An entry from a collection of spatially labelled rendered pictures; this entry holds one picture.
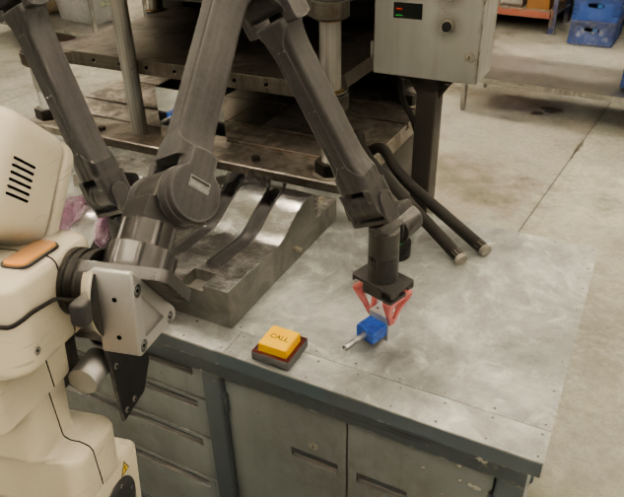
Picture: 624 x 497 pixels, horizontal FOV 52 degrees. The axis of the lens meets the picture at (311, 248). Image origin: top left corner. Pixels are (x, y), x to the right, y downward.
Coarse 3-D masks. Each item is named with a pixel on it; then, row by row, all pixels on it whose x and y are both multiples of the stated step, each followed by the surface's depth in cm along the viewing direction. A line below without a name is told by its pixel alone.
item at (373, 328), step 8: (376, 312) 126; (392, 312) 126; (368, 320) 126; (376, 320) 125; (384, 320) 124; (360, 328) 124; (368, 328) 123; (376, 328) 123; (384, 328) 125; (392, 328) 126; (360, 336) 123; (368, 336) 124; (376, 336) 123; (384, 336) 126; (392, 336) 127; (344, 344) 121; (352, 344) 122
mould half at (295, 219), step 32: (256, 192) 153; (288, 192) 152; (224, 224) 149; (288, 224) 145; (320, 224) 160; (192, 256) 137; (256, 256) 138; (288, 256) 147; (192, 288) 130; (224, 288) 127; (256, 288) 137; (224, 320) 131
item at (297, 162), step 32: (96, 96) 262; (352, 96) 255; (384, 96) 254; (128, 128) 230; (160, 128) 232; (288, 128) 227; (384, 128) 225; (224, 160) 205; (256, 160) 203; (288, 160) 204
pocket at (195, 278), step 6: (192, 270) 133; (198, 270) 134; (204, 270) 133; (186, 276) 132; (192, 276) 134; (198, 276) 135; (204, 276) 134; (210, 276) 133; (186, 282) 132; (192, 282) 134; (198, 282) 134; (204, 282) 134; (198, 288) 130
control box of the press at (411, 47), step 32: (384, 0) 172; (416, 0) 169; (448, 0) 164; (480, 0) 161; (384, 32) 177; (416, 32) 173; (448, 32) 168; (480, 32) 166; (384, 64) 181; (416, 64) 177; (448, 64) 173; (480, 64) 172; (416, 96) 187; (416, 128) 192; (416, 160) 197
